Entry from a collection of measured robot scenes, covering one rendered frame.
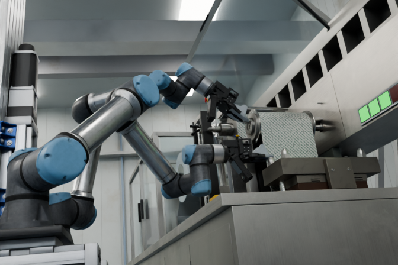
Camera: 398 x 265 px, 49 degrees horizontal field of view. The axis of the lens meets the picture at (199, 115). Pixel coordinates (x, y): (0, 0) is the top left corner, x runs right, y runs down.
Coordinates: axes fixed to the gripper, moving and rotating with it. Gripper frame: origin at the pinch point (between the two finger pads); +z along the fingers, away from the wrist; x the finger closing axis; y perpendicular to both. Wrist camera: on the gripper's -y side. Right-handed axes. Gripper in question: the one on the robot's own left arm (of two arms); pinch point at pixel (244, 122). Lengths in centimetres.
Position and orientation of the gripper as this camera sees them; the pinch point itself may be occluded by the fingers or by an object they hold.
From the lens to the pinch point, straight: 182.6
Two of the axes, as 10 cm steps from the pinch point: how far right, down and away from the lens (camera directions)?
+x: -2.7, 4.0, 8.8
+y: 5.3, -7.0, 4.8
